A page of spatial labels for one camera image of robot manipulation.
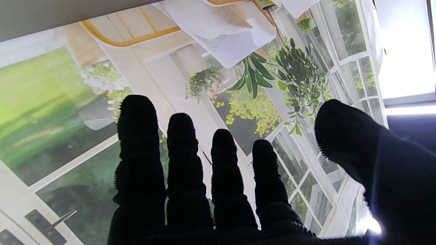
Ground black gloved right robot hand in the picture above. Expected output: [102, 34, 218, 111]
[107, 95, 436, 245]

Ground printed garden window backdrop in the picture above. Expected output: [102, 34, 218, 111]
[0, 0, 389, 245]

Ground bright white light panel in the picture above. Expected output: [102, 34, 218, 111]
[374, 0, 436, 101]

